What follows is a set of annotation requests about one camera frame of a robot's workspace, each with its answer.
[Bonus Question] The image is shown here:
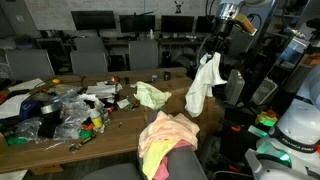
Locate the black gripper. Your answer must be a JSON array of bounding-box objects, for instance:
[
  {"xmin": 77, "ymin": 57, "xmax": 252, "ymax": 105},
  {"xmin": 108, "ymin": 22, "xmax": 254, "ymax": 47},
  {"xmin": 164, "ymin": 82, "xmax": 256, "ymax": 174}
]
[{"xmin": 205, "ymin": 32, "xmax": 232, "ymax": 64}]

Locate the white terry towel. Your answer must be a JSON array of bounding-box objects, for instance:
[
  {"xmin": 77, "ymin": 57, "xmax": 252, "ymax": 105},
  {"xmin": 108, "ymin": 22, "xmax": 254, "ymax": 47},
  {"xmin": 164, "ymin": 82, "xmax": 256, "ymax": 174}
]
[{"xmin": 184, "ymin": 51, "xmax": 229, "ymax": 118}]

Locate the pale green towel cloth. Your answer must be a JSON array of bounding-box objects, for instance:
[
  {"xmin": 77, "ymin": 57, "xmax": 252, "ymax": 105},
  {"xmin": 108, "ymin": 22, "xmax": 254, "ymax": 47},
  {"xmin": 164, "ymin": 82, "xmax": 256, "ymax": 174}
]
[{"xmin": 133, "ymin": 80, "xmax": 173, "ymax": 111}]

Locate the peach shirt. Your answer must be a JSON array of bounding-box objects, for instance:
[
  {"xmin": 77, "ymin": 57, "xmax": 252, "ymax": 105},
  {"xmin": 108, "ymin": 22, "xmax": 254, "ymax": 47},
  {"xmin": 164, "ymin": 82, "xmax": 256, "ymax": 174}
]
[{"xmin": 137, "ymin": 110, "xmax": 201, "ymax": 160}]

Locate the bright yellow microfibre cloth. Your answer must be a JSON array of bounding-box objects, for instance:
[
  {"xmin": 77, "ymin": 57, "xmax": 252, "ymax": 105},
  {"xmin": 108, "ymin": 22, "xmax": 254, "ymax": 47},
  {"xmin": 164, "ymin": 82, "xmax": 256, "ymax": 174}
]
[{"xmin": 141, "ymin": 138, "xmax": 182, "ymax": 180}]

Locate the white tower heater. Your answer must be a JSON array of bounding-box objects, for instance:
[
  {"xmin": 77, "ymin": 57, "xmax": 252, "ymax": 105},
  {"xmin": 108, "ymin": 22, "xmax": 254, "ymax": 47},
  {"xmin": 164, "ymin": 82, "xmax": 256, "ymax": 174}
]
[{"xmin": 223, "ymin": 68, "xmax": 246, "ymax": 106}]

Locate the large brown cardboard box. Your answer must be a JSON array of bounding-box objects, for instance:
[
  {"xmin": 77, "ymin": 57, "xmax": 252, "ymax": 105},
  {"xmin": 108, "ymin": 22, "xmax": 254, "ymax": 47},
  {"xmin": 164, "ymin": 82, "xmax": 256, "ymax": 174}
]
[{"xmin": 142, "ymin": 77, "xmax": 223, "ymax": 138}]

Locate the white grille heater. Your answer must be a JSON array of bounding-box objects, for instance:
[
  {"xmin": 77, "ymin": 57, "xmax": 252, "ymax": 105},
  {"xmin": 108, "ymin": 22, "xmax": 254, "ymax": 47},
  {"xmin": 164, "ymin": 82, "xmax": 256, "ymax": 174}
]
[{"xmin": 250, "ymin": 76, "xmax": 279, "ymax": 106}]

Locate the metal shelf rack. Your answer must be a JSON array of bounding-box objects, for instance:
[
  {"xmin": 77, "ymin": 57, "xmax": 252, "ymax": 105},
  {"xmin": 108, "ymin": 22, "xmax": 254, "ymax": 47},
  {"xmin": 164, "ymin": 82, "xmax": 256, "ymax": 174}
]
[{"xmin": 263, "ymin": 0, "xmax": 320, "ymax": 69}]

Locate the emergency stop button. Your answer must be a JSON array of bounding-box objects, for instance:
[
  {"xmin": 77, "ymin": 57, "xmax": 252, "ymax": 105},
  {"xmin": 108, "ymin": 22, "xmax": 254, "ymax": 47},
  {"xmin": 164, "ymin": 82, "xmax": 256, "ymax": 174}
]
[{"xmin": 254, "ymin": 110, "xmax": 279, "ymax": 128}]

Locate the small white card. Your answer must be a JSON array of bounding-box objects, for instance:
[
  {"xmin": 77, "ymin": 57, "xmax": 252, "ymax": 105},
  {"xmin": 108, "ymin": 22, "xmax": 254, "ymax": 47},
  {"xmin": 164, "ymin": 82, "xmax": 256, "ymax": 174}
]
[{"xmin": 116, "ymin": 98, "xmax": 131, "ymax": 110}]

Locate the white paper stack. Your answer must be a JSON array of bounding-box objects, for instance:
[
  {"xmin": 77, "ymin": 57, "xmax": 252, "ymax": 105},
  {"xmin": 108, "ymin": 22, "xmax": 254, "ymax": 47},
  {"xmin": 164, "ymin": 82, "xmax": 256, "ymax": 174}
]
[{"xmin": 85, "ymin": 81, "xmax": 123, "ymax": 100}]

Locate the large black monitor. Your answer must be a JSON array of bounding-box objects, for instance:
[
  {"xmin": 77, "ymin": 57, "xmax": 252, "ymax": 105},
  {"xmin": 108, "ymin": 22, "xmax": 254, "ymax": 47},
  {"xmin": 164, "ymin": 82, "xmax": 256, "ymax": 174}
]
[{"xmin": 70, "ymin": 10, "xmax": 117, "ymax": 32}]

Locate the white bottle yellow label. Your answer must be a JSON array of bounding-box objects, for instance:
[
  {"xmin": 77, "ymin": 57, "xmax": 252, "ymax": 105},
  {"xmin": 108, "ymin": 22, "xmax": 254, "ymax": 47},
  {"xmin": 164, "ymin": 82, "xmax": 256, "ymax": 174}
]
[{"xmin": 88, "ymin": 105, "xmax": 105, "ymax": 134}]

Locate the orange plastic item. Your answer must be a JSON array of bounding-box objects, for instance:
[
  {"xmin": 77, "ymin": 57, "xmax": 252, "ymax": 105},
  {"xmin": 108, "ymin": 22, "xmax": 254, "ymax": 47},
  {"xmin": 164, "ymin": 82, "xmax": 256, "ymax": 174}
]
[{"xmin": 81, "ymin": 122, "xmax": 95, "ymax": 131}]

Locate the green plastic item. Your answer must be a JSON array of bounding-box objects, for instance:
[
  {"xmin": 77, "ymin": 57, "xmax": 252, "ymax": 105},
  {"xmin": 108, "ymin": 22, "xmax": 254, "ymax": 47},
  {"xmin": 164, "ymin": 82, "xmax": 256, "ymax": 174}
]
[{"xmin": 78, "ymin": 128, "xmax": 95, "ymax": 140}]

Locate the clear plastic bag pile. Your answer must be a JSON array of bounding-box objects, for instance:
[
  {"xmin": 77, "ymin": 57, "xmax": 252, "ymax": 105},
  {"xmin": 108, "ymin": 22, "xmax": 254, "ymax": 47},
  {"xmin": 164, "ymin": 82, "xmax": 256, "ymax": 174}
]
[{"xmin": 14, "ymin": 91, "xmax": 92, "ymax": 143}]

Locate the adjustable wrench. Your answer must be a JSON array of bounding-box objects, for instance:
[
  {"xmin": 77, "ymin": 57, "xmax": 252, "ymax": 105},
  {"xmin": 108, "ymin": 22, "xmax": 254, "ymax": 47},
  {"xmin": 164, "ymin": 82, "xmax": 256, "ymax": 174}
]
[{"xmin": 68, "ymin": 133, "xmax": 97, "ymax": 154}]

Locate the silver tape roll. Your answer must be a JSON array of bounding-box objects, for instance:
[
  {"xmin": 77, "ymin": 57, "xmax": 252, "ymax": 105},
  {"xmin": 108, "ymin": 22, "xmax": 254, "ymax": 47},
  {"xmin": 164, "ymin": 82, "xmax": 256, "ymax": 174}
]
[{"xmin": 39, "ymin": 102, "xmax": 61, "ymax": 115}]

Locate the white paper sheet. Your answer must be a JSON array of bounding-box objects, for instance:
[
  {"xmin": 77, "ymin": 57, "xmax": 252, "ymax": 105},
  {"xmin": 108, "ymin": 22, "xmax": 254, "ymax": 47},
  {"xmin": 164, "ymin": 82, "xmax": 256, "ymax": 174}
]
[
  {"xmin": 7, "ymin": 77, "xmax": 47, "ymax": 93},
  {"xmin": 0, "ymin": 92, "xmax": 32, "ymax": 120}
]

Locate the blue bag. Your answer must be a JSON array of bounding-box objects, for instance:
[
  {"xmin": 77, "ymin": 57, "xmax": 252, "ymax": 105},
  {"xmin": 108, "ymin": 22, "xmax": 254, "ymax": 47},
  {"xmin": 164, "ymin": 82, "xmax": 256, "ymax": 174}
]
[{"xmin": 17, "ymin": 99, "xmax": 43, "ymax": 121}]

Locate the green plastic bag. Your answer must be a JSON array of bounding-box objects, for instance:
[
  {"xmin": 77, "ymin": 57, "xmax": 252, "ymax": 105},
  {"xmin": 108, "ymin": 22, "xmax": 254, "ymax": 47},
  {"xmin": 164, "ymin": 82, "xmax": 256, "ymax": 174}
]
[{"xmin": 5, "ymin": 134, "xmax": 30, "ymax": 146}]

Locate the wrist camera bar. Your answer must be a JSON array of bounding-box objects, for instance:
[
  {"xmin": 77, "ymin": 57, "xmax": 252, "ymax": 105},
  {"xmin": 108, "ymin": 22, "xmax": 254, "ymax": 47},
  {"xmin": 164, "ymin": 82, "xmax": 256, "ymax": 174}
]
[{"xmin": 234, "ymin": 13, "xmax": 259, "ymax": 37}]

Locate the silver wrist cable connector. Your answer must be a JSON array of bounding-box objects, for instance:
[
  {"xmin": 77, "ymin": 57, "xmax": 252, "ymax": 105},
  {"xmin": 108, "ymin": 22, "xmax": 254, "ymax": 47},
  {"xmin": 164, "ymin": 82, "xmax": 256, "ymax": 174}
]
[{"xmin": 285, "ymin": 26, "xmax": 306, "ymax": 40}]

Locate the black camera on stand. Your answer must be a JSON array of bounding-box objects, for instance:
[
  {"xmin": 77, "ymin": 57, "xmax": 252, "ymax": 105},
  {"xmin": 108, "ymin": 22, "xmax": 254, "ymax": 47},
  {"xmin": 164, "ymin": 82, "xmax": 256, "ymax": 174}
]
[{"xmin": 305, "ymin": 17, "xmax": 320, "ymax": 44}]

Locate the wall whiteboard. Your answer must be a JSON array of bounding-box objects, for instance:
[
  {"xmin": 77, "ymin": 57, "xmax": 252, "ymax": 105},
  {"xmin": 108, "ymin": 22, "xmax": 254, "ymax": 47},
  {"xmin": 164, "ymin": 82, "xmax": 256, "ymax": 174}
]
[{"xmin": 23, "ymin": 0, "xmax": 218, "ymax": 32}]

